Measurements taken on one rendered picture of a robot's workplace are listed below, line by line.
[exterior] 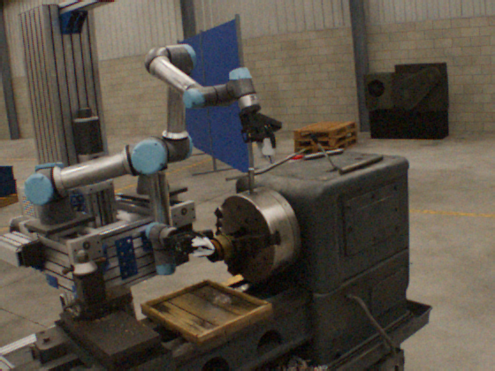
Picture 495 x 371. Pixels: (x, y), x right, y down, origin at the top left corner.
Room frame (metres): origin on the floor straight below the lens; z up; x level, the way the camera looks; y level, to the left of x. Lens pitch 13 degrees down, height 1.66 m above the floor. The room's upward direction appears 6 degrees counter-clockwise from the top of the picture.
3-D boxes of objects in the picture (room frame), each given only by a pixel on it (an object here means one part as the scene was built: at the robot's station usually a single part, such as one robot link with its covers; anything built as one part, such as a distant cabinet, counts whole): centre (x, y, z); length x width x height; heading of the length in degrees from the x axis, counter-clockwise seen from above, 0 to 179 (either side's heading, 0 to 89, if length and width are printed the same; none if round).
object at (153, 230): (1.87, 0.36, 1.10); 0.11 x 0.08 x 0.09; 40
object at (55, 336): (1.39, 0.53, 0.90); 0.47 x 0.30 x 0.06; 40
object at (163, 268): (1.88, 0.36, 1.00); 0.11 x 0.08 x 0.11; 5
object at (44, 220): (1.97, 0.79, 1.21); 0.15 x 0.15 x 0.10
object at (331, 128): (9.99, -1.44, 0.22); 1.25 x 0.86 x 0.44; 149
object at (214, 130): (8.73, 0.62, 1.18); 4.12 x 0.80 x 2.35; 17
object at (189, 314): (1.65, 0.21, 0.89); 0.36 x 0.30 x 0.04; 40
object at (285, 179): (2.08, -0.28, 1.06); 0.59 x 0.48 x 0.39; 130
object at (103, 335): (1.43, 0.50, 0.95); 0.43 x 0.17 x 0.05; 40
